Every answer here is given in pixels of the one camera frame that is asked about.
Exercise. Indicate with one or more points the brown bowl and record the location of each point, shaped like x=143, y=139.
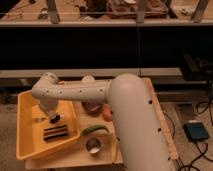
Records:
x=92, y=108

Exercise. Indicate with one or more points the wooden toy kitchen table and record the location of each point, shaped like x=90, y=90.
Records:
x=110, y=149

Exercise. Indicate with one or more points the orange toy fruit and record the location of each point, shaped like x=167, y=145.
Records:
x=107, y=116

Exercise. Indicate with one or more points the green cucumber toy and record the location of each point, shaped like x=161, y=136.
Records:
x=94, y=128

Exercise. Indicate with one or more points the yellow plastic tray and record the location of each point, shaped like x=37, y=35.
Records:
x=31, y=123

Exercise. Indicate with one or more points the small metal cup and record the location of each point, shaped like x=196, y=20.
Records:
x=93, y=146

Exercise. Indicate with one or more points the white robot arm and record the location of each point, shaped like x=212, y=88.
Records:
x=138, y=130

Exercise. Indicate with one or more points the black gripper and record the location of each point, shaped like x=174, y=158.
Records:
x=55, y=119

